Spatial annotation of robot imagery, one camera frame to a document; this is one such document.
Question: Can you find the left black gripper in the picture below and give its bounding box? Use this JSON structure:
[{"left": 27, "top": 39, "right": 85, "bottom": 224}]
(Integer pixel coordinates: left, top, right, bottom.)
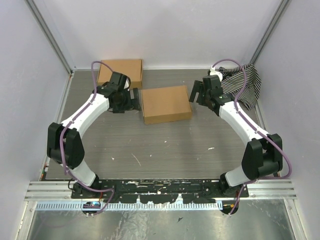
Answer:
[{"left": 113, "top": 87, "right": 141, "bottom": 114}]

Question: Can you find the brown cardboard box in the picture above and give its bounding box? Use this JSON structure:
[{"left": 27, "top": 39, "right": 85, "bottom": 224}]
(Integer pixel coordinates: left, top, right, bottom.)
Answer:
[
  {"left": 141, "top": 85, "right": 193, "bottom": 125},
  {"left": 97, "top": 59, "right": 143, "bottom": 89}
]

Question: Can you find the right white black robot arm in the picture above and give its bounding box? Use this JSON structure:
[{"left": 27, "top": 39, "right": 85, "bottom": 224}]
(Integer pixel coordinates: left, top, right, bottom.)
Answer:
[{"left": 133, "top": 74, "right": 283, "bottom": 198}]

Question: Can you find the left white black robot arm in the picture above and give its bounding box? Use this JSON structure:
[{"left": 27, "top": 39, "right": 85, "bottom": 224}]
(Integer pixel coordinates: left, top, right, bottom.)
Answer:
[{"left": 46, "top": 71, "right": 141, "bottom": 199}]

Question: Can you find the closed brown cardboard box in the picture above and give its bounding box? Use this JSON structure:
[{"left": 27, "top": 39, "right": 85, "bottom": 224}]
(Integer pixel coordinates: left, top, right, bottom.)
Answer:
[{"left": 97, "top": 59, "right": 143, "bottom": 89}]

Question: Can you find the black white striped cloth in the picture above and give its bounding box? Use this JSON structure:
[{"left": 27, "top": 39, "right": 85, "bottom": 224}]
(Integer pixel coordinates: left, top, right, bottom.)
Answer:
[{"left": 207, "top": 64, "right": 262, "bottom": 110}]

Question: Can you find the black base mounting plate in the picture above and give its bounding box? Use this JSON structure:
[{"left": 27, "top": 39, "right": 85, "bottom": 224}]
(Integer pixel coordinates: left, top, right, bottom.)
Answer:
[{"left": 70, "top": 178, "right": 249, "bottom": 204}]

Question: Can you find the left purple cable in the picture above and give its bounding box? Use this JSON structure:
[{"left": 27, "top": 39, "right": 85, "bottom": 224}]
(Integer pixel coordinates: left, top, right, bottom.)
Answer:
[{"left": 59, "top": 60, "right": 116, "bottom": 218}]

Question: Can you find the purple cable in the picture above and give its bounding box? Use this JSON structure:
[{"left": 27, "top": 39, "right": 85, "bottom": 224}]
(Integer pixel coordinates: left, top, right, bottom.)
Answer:
[
  {"left": 59, "top": 60, "right": 116, "bottom": 218},
  {"left": 211, "top": 58, "right": 294, "bottom": 216}
]

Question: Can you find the right aluminium corner post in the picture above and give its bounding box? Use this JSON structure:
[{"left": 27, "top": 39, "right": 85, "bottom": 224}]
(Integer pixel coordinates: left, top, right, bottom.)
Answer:
[{"left": 249, "top": 0, "right": 292, "bottom": 65}]

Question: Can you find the aluminium corner post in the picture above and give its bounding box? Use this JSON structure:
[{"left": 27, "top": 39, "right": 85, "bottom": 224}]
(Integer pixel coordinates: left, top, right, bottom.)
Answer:
[
  {"left": 24, "top": 0, "right": 74, "bottom": 75},
  {"left": 249, "top": 0, "right": 292, "bottom": 65}
]

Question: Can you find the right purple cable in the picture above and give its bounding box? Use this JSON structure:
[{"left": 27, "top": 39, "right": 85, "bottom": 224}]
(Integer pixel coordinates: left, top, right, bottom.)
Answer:
[{"left": 211, "top": 58, "right": 294, "bottom": 216}]

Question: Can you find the aluminium front rail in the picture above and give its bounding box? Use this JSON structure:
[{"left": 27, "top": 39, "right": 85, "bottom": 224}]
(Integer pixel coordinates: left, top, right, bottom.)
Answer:
[{"left": 25, "top": 179, "right": 297, "bottom": 203}]

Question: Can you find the left aluminium corner post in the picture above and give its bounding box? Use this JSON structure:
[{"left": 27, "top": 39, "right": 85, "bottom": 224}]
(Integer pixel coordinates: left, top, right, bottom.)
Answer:
[{"left": 24, "top": 0, "right": 74, "bottom": 75}]

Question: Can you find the white slotted cable duct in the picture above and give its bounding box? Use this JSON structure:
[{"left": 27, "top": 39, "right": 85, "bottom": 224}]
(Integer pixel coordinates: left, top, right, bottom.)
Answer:
[{"left": 35, "top": 200, "right": 223, "bottom": 211}]

